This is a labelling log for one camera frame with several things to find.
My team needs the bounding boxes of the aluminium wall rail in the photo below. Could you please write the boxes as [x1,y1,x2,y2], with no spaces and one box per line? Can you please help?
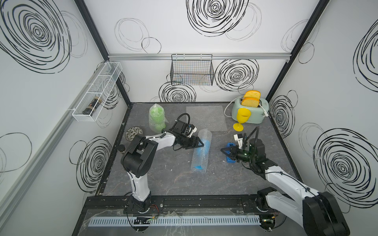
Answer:
[108,53,291,61]

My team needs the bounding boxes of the black wire wall basket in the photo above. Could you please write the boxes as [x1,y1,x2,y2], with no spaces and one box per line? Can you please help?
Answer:
[170,59,215,86]

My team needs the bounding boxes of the blue tape dispenser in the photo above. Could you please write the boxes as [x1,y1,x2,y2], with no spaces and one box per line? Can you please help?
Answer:
[225,143,236,163]

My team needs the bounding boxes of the mint green toaster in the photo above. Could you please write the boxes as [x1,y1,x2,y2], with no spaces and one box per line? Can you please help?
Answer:
[231,96,269,124]

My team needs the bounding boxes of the blue plastic wine glass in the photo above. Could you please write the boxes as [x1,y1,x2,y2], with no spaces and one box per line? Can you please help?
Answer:
[191,140,211,173]

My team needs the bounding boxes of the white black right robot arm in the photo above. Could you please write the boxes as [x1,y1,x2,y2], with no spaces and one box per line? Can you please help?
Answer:
[221,138,350,236]

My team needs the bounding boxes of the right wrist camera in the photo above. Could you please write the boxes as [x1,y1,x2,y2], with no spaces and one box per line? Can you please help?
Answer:
[234,133,245,150]

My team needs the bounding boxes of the small dark cylinder jar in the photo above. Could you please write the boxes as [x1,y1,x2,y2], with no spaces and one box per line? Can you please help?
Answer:
[117,145,126,153]

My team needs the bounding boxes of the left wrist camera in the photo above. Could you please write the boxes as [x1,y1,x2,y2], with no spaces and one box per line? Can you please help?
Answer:
[184,124,197,137]

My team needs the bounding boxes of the black corrugated left cable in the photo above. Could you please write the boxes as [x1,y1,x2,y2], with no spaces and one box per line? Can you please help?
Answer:
[175,112,191,130]

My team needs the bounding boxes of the yellow plastic wine glass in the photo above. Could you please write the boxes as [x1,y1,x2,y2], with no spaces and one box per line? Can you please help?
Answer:
[233,108,251,132]

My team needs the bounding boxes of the dark item in shelf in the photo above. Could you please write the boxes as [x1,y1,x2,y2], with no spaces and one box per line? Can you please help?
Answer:
[82,97,102,115]

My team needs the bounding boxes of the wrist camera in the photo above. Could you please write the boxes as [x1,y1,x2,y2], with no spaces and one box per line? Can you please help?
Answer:
[234,133,245,150]
[184,124,197,137]

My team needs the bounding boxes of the yellow toast slice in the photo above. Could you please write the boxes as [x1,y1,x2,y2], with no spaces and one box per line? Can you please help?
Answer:
[241,97,259,108]
[243,90,261,100]

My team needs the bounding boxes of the white wire wall shelf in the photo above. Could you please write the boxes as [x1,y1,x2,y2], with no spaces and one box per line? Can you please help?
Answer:
[72,61,122,122]

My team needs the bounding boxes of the patterned small bowl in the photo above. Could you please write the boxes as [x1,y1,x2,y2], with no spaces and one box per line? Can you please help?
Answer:
[125,126,143,142]

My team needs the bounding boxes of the black corrugated right cable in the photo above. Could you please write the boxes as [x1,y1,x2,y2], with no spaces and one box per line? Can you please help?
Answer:
[243,126,260,148]

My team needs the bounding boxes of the white slotted cable duct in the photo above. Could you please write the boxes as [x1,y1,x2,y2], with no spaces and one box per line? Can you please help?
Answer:
[88,215,261,227]

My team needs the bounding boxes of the black corrugated cable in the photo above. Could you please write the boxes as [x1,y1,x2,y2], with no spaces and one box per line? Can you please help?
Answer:
[175,112,191,130]
[243,126,260,148]

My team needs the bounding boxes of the rear yellow toast slice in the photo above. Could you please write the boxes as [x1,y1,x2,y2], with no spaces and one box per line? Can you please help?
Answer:
[243,90,261,100]

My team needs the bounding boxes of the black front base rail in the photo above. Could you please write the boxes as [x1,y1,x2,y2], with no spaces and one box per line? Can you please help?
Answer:
[83,194,273,213]

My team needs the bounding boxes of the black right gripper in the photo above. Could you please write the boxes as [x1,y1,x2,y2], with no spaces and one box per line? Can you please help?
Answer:
[220,146,256,164]

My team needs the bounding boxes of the green plastic wine glass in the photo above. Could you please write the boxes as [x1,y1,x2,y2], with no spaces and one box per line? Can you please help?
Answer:
[149,105,166,131]

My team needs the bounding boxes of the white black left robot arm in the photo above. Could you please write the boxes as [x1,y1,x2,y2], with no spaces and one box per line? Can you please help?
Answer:
[121,132,204,205]

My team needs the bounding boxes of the front yellow toast slice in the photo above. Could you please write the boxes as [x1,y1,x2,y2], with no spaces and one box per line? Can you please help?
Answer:
[241,97,259,108]

